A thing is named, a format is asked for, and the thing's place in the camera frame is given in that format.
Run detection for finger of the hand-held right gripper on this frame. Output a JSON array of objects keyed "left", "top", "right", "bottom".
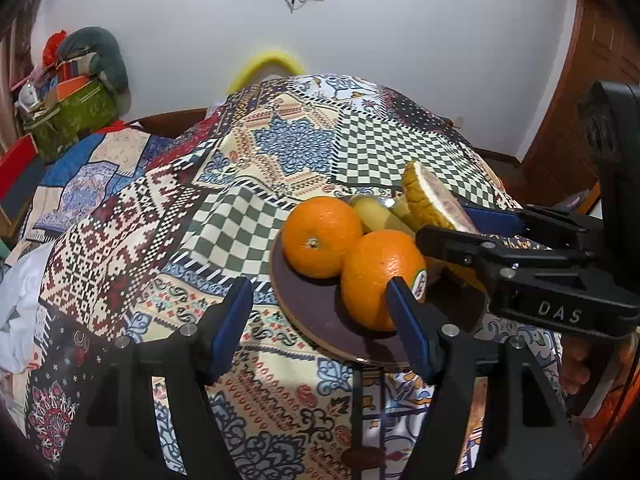
[
  {"left": 462, "top": 204, "right": 608, "bottom": 257},
  {"left": 416, "top": 225, "right": 596, "bottom": 286}
]

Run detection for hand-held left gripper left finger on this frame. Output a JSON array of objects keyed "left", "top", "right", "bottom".
[{"left": 65, "top": 276, "right": 255, "bottom": 480}]

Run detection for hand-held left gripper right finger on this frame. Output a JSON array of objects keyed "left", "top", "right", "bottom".
[{"left": 385, "top": 276, "right": 583, "bottom": 480}]

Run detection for pomelo wedge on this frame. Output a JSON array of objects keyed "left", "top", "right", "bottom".
[{"left": 402, "top": 160, "right": 487, "bottom": 288}]

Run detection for large orange with sticker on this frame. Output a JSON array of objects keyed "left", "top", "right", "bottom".
[{"left": 341, "top": 229, "right": 428, "bottom": 332}]

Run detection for dark purple plate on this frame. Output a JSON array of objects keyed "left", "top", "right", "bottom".
[{"left": 269, "top": 195, "right": 488, "bottom": 366}]

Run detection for person's right hand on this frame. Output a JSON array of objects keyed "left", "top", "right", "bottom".
[{"left": 560, "top": 332, "right": 626, "bottom": 402}]

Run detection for wooden baseboard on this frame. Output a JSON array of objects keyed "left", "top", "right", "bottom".
[{"left": 475, "top": 146, "right": 524, "bottom": 164}]

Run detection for wooden door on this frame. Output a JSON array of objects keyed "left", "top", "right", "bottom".
[{"left": 520, "top": 0, "right": 640, "bottom": 211}]

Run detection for patchwork printed blanket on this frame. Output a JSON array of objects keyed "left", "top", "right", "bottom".
[{"left": 20, "top": 74, "right": 576, "bottom": 480}]

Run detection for blue patchwork quilt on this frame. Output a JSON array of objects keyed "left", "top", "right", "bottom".
[{"left": 22, "top": 125, "right": 171, "bottom": 246}]

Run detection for white cloth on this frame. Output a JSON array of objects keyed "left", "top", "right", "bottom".
[{"left": 0, "top": 242, "right": 53, "bottom": 373}]

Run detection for green storage box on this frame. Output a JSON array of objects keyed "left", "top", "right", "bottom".
[{"left": 22, "top": 80, "right": 121, "bottom": 161}]

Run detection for red box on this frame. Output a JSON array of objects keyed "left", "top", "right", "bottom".
[{"left": 0, "top": 137, "right": 38, "bottom": 201}]

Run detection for orange box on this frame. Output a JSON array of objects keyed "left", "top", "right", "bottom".
[{"left": 52, "top": 76, "right": 93, "bottom": 101}]

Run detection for grey plush pillow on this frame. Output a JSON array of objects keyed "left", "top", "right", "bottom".
[{"left": 57, "top": 26, "right": 130, "bottom": 93}]

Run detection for red bag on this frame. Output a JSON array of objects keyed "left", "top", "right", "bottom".
[{"left": 42, "top": 31, "right": 68, "bottom": 66}]

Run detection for wooden bed frame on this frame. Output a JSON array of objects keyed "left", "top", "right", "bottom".
[{"left": 125, "top": 107, "right": 221, "bottom": 138}]

